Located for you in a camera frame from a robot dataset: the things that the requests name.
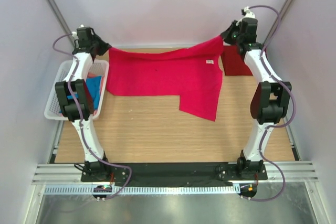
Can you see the blue t shirt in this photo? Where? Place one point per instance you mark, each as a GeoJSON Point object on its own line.
{"type": "Point", "coordinates": [95, 90]}

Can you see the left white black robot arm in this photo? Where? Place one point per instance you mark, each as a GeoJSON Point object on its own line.
{"type": "Point", "coordinates": [77, 105]}

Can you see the aluminium frame post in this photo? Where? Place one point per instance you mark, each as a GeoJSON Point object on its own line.
{"type": "Point", "coordinates": [58, 15]}
{"type": "Point", "coordinates": [282, 14]}

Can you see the white slotted cable duct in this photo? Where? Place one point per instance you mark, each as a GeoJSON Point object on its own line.
{"type": "Point", "coordinates": [99, 190]}

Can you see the folded dark red t shirt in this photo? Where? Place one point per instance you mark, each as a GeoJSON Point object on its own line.
{"type": "Point", "coordinates": [232, 63]}

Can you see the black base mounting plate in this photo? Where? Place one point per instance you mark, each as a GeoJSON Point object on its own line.
{"type": "Point", "coordinates": [199, 174]}

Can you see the magenta pink t shirt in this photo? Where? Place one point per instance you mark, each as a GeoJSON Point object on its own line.
{"type": "Point", "coordinates": [193, 74]}

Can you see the right aluminium frame post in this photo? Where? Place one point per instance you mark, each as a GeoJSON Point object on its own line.
{"type": "Point", "coordinates": [282, 14]}

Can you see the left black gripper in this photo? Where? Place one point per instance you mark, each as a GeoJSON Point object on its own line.
{"type": "Point", "coordinates": [105, 46]}

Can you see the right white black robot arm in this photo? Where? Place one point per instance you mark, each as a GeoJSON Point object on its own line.
{"type": "Point", "coordinates": [269, 104]}

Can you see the aluminium front rail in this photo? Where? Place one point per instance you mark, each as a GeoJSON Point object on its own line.
{"type": "Point", "coordinates": [295, 171]}

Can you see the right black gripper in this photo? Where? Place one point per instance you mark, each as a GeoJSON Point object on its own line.
{"type": "Point", "coordinates": [226, 35]}

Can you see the left aluminium frame post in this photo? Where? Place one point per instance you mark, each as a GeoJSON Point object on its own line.
{"type": "Point", "coordinates": [58, 15]}

